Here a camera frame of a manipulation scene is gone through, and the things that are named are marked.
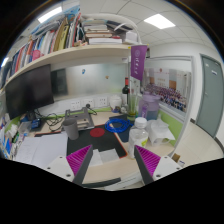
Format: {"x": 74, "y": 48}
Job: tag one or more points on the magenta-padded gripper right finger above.
{"x": 149, "y": 161}

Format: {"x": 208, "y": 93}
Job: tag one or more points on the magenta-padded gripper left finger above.
{"x": 77, "y": 160}

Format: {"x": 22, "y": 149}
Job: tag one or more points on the clear plastic water bottle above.
{"x": 137, "y": 137}

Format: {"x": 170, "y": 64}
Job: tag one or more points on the folded white paper napkin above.
{"x": 106, "y": 156}

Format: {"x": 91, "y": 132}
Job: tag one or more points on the grey ribbed cup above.
{"x": 71, "y": 130}

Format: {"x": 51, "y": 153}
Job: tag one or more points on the crumpled white tissue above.
{"x": 159, "y": 131}

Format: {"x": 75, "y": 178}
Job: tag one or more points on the flat round red coaster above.
{"x": 97, "y": 132}

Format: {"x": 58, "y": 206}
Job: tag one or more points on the dark blue mat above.
{"x": 126, "y": 135}

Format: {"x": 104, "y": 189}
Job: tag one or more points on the white paper sheets stack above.
{"x": 43, "y": 149}

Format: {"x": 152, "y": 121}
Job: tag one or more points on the grey metal laptop stand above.
{"x": 81, "y": 119}

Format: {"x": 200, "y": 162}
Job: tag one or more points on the tall green-tinted glass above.
{"x": 133, "y": 106}

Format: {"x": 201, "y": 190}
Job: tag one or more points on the white ceramic jar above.
{"x": 115, "y": 102}

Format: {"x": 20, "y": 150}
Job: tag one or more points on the group photo poster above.
{"x": 168, "y": 89}

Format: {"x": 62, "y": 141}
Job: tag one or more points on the dark wine bottle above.
{"x": 125, "y": 90}

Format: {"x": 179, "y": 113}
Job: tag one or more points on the black computer monitor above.
{"x": 29, "y": 90}

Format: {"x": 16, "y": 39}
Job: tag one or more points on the grey door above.
{"x": 211, "y": 96}

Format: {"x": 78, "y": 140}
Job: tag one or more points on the purple hanging banner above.
{"x": 138, "y": 61}

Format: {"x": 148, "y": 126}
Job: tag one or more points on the rectangular ceiling light panel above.
{"x": 50, "y": 14}
{"x": 159, "y": 21}

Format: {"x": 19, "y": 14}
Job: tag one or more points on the white wall socket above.
{"x": 102, "y": 101}
{"x": 88, "y": 102}
{"x": 75, "y": 104}

